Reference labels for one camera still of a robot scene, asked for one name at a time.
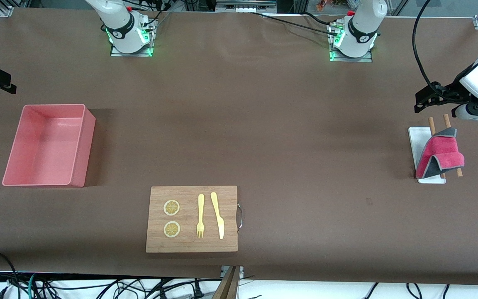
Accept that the red and grey cloth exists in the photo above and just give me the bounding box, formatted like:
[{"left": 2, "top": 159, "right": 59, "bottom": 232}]
[{"left": 415, "top": 127, "right": 466, "bottom": 180}]

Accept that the brown wooden stick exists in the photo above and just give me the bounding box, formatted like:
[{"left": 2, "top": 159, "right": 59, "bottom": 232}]
[
  {"left": 428, "top": 117, "right": 447, "bottom": 179},
  {"left": 443, "top": 114, "right": 463, "bottom": 178}
]

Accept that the white rectangular tray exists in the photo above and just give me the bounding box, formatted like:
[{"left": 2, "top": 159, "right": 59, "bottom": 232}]
[{"left": 408, "top": 127, "right": 447, "bottom": 184}]

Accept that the pink plastic bin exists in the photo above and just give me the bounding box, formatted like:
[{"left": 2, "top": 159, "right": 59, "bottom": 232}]
[{"left": 2, "top": 104, "right": 97, "bottom": 188}]

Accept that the grey power strip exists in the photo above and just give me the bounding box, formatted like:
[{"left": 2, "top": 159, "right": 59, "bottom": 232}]
[{"left": 216, "top": 0, "right": 277, "bottom": 13}]

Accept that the yellow plastic fork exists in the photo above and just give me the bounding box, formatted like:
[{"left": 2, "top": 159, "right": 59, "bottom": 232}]
[{"left": 196, "top": 194, "right": 205, "bottom": 239}]

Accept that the yellow plastic knife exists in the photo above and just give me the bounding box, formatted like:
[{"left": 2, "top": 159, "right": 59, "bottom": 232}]
[{"left": 210, "top": 192, "right": 225, "bottom": 240}]

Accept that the wooden cutting board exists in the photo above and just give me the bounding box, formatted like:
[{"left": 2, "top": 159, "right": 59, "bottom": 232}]
[{"left": 145, "top": 185, "right": 244, "bottom": 253}]

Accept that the brown angled beam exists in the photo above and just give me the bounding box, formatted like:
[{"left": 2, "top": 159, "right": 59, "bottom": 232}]
[{"left": 212, "top": 266, "right": 241, "bottom": 299}]

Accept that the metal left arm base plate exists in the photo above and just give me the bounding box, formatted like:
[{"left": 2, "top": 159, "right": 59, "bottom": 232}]
[{"left": 329, "top": 23, "right": 373, "bottom": 63}]

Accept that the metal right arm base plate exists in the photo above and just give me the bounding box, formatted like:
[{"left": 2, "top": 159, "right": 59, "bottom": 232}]
[{"left": 110, "top": 19, "right": 156, "bottom": 57}]

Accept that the black cable across table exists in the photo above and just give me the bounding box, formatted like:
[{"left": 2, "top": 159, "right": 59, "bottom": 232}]
[{"left": 250, "top": 12, "right": 340, "bottom": 37}]

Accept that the small metal bracket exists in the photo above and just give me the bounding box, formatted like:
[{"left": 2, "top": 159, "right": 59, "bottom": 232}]
[{"left": 221, "top": 266, "right": 244, "bottom": 279}]

